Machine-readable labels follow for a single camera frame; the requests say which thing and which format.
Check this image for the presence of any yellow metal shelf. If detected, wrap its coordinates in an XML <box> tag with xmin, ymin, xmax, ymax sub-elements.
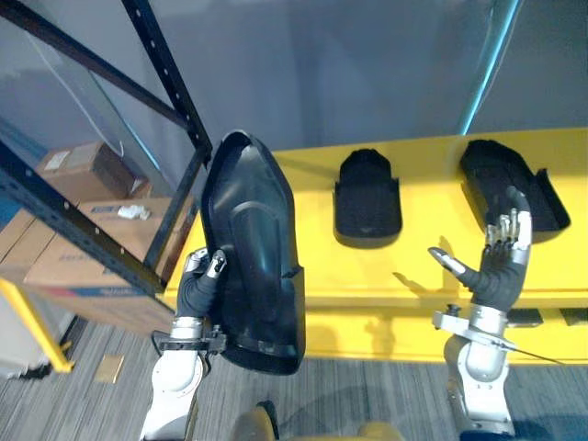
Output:
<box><xmin>163</xmin><ymin>126</ymin><xmax>588</xmax><ymax>366</ymax></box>

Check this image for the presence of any cardboard box with blue print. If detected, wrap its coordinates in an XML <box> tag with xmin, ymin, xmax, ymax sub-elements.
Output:
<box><xmin>22</xmin><ymin>233</ymin><xmax>178</xmax><ymax>339</ymax></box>

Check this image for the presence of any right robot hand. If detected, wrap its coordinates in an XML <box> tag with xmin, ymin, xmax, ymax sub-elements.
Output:
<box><xmin>427</xmin><ymin>186</ymin><xmax>534</xmax><ymax>315</ymax></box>

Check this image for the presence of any black plastic housing with flange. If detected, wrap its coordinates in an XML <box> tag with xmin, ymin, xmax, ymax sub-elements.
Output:
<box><xmin>459</xmin><ymin>139</ymin><xmax>572</xmax><ymax>244</ymax></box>

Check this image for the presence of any small black plastic housing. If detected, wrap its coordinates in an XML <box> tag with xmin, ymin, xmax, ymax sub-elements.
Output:
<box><xmin>333</xmin><ymin>147</ymin><xmax>403</xmax><ymax>250</ymax></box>

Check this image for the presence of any flat brown cardboard piece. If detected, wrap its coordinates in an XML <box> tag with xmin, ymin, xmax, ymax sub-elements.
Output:
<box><xmin>94</xmin><ymin>353</ymin><xmax>126</xmax><ymax>384</ymax></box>

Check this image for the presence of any small brown cardboard box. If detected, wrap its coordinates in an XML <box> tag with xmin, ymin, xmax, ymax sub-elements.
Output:
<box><xmin>35</xmin><ymin>140</ymin><xmax>151</xmax><ymax>201</ymax></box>

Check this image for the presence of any large black plastic housing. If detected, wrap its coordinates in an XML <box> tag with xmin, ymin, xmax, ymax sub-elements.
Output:
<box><xmin>199</xmin><ymin>130</ymin><xmax>307</xmax><ymax>377</ymax></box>

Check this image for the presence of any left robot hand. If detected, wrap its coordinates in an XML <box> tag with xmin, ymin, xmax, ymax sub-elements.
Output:
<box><xmin>175</xmin><ymin>247</ymin><xmax>229</xmax><ymax>320</ymax></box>

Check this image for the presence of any large brown cardboard box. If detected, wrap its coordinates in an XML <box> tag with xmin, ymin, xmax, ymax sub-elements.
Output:
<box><xmin>0</xmin><ymin>196</ymin><xmax>194</xmax><ymax>281</ymax></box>

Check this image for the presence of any black metal rack frame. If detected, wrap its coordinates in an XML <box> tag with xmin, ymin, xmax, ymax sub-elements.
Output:
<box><xmin>0</xmin><ymin>0</ymin><xmax>214</xmax><ymax>296</ymax></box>

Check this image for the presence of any white crumpled paper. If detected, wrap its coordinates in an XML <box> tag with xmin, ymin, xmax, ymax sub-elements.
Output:
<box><xmin>117</xmin><ymin>204</ymin><xmax>152</xmax><ymax>221</ymax></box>

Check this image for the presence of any yellow floor post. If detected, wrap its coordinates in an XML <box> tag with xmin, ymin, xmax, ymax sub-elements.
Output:
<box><xmin>0</xmin><ymin>277</ymin><xmax>75</xmax><ymax>374</ymax></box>

